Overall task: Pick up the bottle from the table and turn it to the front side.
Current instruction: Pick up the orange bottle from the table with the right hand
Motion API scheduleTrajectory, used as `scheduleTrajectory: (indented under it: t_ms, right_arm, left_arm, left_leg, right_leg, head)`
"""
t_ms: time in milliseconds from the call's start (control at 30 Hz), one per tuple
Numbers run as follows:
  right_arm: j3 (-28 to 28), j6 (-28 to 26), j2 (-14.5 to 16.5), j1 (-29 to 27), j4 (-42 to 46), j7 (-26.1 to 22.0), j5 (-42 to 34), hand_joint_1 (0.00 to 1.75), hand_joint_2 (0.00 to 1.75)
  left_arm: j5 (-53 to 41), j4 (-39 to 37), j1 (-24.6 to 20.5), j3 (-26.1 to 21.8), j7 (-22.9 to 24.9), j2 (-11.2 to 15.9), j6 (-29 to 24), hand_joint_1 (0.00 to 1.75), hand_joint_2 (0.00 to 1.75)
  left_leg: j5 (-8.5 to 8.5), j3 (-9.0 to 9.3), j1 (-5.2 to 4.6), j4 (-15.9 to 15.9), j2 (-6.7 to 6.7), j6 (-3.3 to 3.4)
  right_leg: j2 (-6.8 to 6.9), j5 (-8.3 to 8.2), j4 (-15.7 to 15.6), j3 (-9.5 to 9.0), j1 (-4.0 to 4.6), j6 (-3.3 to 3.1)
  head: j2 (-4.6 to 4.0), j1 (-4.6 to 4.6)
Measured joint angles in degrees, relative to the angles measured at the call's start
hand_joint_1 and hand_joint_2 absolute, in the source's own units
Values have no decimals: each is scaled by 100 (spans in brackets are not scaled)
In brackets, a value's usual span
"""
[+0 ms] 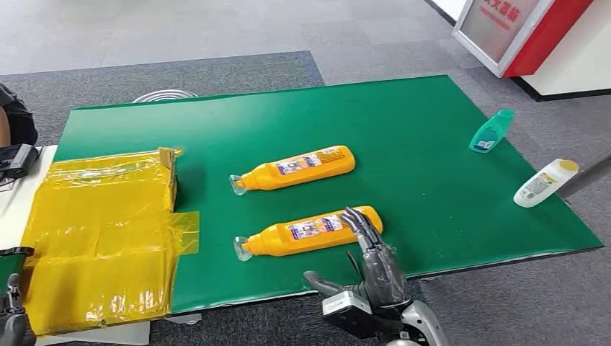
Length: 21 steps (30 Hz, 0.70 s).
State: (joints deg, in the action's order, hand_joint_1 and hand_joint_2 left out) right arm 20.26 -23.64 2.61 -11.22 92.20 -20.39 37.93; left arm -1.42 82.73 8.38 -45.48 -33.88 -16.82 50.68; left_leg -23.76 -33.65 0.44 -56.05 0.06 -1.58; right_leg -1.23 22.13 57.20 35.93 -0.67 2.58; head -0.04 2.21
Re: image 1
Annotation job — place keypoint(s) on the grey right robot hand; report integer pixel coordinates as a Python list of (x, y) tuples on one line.
[(384, 277)]

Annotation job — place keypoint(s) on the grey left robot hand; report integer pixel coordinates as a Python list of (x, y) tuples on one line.
[(13, 324)]

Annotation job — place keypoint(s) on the orange bottle with clear cap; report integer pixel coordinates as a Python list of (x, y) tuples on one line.
[(286, 239), (296, 169)]

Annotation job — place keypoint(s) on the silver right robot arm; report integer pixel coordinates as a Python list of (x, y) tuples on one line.
[(425, 324)]

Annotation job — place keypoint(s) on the teal plastic bottle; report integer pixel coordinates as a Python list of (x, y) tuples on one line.
[(489, 131)]

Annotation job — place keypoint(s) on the white bottle with yellow cap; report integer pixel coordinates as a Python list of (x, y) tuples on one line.
[(542, 186)]

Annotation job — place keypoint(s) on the cardboard box with yellow tape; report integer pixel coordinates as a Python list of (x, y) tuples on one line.
[(95, 229)]

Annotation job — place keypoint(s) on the green table mat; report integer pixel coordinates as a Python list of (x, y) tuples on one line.
[(406, 143)]

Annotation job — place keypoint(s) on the black device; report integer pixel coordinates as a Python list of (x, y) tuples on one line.
[(19, 161)]

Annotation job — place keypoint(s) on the person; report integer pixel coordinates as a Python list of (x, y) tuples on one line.
[(19, 119)]

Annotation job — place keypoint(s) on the red and white sign cabinet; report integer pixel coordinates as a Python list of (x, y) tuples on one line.
[(506, 28)]

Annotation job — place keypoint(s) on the white counter with black base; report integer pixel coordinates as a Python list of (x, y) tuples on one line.
[(573, 57)]

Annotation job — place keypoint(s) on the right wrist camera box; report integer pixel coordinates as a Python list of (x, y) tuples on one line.
[(348, 315)]

